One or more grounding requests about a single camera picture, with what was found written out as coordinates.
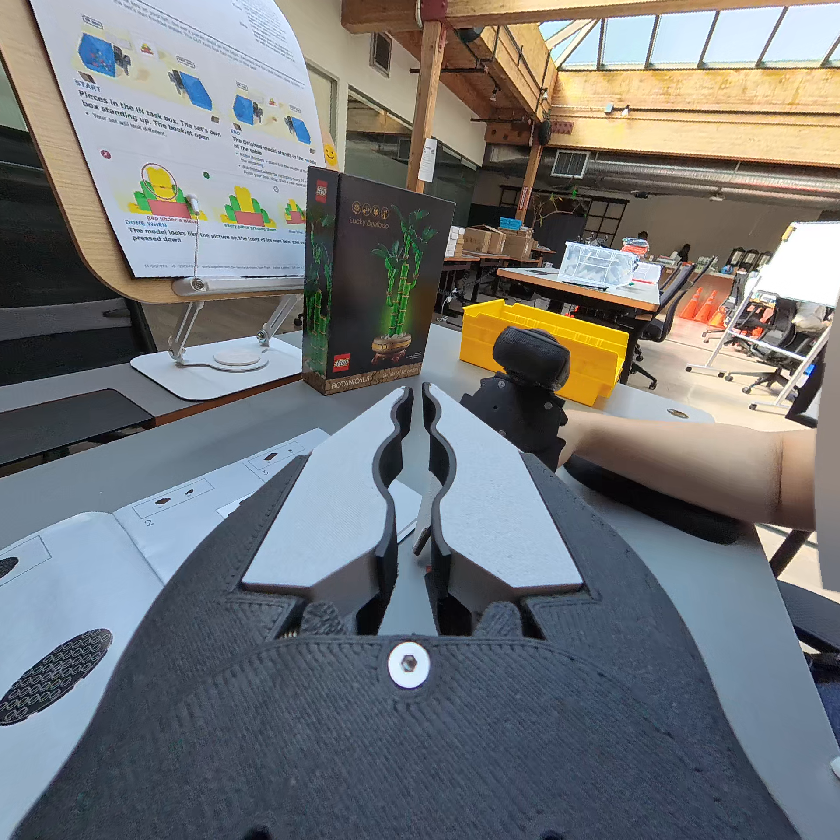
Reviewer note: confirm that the printed instruction sheet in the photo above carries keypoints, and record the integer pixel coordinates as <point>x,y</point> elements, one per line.
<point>197,131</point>

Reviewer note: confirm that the stack of cardboard boxes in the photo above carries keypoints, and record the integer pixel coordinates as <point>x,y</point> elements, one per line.
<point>499,241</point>

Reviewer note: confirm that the wooden post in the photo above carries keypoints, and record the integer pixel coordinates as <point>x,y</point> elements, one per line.
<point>423,98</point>

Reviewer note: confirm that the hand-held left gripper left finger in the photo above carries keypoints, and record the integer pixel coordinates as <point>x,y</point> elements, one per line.
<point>328,525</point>

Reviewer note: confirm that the yellow smiley sticker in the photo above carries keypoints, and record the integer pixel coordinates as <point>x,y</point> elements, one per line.
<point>331,154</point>

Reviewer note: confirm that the person's right forearm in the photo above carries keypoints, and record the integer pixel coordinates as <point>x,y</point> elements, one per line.
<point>689,459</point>

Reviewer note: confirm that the yellow plastic bin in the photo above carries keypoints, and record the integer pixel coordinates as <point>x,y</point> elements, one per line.
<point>590,374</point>

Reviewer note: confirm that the clear plastic bin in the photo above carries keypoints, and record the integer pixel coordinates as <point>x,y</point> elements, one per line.
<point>597,266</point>

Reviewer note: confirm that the white document stand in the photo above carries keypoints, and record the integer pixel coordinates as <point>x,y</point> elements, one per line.
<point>197,374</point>

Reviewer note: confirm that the grey desk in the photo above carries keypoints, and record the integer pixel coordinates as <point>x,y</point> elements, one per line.
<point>689,590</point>

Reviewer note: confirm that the white instruction booklet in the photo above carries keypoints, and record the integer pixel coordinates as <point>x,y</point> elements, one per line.
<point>65,590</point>

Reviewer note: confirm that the white whiteboard on stand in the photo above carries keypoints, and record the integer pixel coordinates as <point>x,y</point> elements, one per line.
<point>800,262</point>

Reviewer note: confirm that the silver ventilation duct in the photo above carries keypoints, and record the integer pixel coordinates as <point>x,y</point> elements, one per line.
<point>689,180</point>

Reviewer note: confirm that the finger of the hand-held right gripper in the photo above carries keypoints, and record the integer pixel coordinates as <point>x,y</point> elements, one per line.
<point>428,512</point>

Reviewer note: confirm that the dark bamboo toy set box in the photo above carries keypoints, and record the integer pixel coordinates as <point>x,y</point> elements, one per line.
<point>380,295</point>

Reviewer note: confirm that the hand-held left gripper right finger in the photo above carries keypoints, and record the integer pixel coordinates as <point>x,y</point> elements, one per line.
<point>505,525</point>

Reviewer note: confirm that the wooden rounded panel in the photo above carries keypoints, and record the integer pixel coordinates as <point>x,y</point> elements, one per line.
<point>59,184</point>

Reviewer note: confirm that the wooden work table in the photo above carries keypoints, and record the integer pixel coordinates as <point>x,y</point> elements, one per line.
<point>630,298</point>

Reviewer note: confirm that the orange traffic cone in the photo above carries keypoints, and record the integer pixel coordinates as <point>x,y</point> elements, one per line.
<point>690,307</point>
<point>712,313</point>

